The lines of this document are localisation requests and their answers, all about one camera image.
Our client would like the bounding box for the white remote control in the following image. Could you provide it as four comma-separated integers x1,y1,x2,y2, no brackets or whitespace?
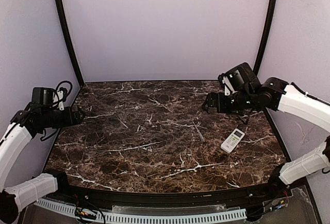
221,129,245,153

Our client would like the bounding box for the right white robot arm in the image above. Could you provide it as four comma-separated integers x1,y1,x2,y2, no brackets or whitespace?
202,62,329,198

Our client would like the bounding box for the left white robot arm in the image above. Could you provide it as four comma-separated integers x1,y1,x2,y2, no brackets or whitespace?
1,86,85,223

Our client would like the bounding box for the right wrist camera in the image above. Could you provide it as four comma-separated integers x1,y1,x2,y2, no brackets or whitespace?
218,73,227,89

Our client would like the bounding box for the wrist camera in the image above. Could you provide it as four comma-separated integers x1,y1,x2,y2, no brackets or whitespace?
31,87,55,105
218,73,227,89

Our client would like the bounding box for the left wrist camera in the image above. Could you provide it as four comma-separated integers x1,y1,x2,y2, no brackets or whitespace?
31,87,55,105

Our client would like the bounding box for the black front table rail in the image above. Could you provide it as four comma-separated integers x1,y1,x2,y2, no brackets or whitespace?
64,184,271,207

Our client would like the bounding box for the white slotted cable duct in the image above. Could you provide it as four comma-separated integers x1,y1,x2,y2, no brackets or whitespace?
34,198,247,224

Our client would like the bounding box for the left black frame post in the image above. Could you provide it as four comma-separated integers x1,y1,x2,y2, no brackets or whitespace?
55,0,85,88

